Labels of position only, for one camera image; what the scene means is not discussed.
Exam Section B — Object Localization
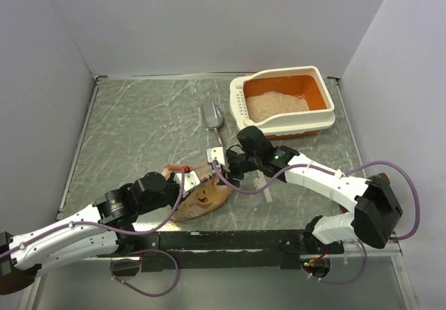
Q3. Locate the clear plastic bag clip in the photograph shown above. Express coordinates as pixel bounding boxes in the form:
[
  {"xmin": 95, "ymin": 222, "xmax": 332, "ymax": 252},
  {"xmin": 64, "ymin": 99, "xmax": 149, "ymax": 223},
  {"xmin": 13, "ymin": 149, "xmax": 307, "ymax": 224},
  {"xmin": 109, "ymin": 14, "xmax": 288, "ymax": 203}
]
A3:
[{"xmin": 254, "ymin": 171, "xmax": 272, "ymax": 203}]

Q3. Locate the pink cat litter bag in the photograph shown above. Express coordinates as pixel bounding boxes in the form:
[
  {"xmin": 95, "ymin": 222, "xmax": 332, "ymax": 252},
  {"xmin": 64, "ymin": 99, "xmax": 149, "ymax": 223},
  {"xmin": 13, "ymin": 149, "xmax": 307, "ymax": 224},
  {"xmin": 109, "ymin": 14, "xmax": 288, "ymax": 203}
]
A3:
[{"xmin": 169, "ymin": 163, "xmax": 232, "ymax": 222}]

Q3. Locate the metal litter scoop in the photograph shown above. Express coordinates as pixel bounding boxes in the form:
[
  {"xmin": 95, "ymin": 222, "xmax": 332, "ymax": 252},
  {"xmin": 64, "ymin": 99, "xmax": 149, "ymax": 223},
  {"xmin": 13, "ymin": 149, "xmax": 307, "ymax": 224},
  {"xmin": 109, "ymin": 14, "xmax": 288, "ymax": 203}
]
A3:
[{"xmin": 201, "ymin": 102, "xmax": 224, "ymax": 146}]

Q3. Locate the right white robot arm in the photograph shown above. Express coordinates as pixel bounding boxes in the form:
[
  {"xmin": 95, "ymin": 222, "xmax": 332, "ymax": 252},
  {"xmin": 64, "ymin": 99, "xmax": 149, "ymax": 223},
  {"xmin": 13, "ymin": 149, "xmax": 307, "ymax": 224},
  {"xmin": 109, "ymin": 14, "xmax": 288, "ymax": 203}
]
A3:
[{"xmin": 214, "ymin": 126, "xmax": 403, "ymax": 253}]

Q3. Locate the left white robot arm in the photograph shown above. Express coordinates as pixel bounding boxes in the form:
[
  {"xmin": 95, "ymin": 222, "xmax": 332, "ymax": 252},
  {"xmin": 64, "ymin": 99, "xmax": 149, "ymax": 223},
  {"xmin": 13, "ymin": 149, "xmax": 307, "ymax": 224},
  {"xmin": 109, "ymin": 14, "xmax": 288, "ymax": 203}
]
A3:
[{"xmin": 1, "ymin": 172, "xmax": 187, "ymax": 295}]

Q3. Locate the cream orange litter box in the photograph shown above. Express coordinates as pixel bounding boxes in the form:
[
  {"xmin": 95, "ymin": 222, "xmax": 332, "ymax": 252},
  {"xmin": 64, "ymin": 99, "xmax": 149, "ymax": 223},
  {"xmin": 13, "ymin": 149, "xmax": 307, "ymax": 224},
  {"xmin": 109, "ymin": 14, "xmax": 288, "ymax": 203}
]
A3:
[{"xmin": 229, "ymin": 65, "xmax": 335, "ymax": 139}]

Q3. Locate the brown dustpan brush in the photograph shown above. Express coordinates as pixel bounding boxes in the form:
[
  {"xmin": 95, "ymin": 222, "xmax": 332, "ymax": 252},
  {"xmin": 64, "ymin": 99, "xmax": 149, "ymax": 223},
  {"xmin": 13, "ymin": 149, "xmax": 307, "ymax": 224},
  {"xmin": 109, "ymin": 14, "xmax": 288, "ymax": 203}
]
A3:
[{"xmin": 369, "ymin": 173, "xmax": 390, "ymax": 183}]

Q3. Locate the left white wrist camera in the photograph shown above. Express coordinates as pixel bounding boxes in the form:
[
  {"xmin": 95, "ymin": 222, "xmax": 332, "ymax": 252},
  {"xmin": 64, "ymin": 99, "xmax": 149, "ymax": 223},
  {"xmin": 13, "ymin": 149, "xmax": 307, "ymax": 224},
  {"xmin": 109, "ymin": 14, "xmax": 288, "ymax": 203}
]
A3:
[{"xmin": 174, "ymin": 165, "xmax": 202, "ymax": 197}]

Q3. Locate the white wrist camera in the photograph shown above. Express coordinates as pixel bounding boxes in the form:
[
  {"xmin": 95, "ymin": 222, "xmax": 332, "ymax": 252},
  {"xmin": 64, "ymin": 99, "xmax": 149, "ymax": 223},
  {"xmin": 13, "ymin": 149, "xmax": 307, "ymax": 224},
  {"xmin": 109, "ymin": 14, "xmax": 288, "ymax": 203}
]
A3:
[
  {"xmin": 174, "ymin": 165, "xmax": 202, "ymax": 197},
  {"xmin": 206, "ymin": 146, "xmax": 226, "ymax": 166}
]

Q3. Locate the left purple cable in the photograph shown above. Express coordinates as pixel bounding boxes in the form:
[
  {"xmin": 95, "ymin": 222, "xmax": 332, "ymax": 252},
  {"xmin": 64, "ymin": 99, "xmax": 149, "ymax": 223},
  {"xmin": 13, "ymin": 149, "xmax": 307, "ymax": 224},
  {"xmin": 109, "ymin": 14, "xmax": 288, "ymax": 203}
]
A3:
[{"xmin": 0, "ymin": 172, "xmax": 181, "ymax": 297}]

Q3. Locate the purple cable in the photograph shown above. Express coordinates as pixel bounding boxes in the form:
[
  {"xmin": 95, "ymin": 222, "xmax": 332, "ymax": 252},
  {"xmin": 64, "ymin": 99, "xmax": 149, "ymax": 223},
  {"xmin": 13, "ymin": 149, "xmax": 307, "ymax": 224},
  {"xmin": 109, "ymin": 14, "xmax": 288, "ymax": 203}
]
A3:
[
  {"xmin": 212, "ymin": 160, "xmax": 421, "ymax": 285},
  {"xmin": 0, "ymin": 172, "xmax": 181, "ymax": 297}
]

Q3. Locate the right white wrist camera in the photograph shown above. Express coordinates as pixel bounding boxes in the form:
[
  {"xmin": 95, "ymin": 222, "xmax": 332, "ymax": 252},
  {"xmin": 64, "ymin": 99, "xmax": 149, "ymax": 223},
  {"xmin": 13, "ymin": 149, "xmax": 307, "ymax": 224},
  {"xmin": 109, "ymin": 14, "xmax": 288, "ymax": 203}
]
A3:
[{"xmin": 206, "ymin": 146, "xmax": 226, "ymax": 166}]

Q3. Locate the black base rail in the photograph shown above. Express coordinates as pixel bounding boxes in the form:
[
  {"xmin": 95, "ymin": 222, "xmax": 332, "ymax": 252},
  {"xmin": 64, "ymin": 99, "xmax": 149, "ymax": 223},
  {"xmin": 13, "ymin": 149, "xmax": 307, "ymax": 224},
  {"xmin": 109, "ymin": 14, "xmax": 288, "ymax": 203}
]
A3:
[{"xmin": 111, "ymin": 229, "xmax": 344, "ymax": 272}]

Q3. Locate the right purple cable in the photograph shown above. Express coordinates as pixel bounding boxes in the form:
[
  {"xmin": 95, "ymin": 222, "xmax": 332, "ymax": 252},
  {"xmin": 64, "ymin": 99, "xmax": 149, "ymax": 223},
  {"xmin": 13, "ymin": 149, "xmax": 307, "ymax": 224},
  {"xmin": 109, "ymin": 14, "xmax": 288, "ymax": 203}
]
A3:
[{"xmin": 212, "ymin": 160, "xmax": 421, "ymax": 285}]

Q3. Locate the aluminium frame rail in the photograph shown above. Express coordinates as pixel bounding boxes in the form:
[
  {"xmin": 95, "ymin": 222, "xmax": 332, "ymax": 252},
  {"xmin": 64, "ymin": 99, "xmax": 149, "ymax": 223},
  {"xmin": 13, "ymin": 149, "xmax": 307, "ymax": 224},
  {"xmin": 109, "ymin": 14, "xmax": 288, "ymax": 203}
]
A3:
[{"xmin": 33, "ymin": 228, "xmax": 403, "ymax": 265}]

